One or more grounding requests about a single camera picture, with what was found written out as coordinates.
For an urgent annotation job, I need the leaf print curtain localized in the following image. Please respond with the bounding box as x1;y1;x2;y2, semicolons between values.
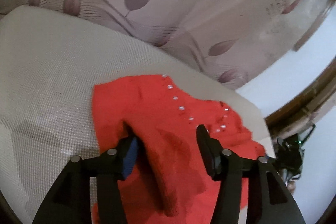
0;0;336;90

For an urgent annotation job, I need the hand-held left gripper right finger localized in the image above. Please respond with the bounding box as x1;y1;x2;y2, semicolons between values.
196;124;306;224

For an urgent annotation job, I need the brown wooden door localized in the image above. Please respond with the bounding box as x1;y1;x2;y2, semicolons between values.
265;56;336;135

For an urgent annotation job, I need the red knit sweater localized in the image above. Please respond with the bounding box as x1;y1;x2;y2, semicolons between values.
91;74;267;224

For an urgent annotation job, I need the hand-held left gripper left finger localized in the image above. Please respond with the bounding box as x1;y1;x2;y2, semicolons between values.
32;135;139;224

